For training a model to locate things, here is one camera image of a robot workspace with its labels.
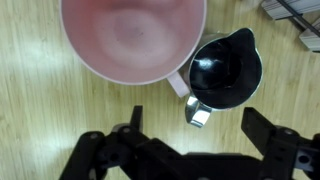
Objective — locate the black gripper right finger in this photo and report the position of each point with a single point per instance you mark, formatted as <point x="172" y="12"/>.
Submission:
<point x="256" y="131"/>

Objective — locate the white book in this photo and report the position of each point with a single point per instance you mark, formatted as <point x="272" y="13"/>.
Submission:
<point x="283" y="9"/>
<point x="311" y="40"/>

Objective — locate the pink plastic cup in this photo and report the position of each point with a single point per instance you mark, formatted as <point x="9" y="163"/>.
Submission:
<point x="133" y="36"/>

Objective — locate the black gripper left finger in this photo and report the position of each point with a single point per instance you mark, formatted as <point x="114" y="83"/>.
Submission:
<point x="137" y="117"/>

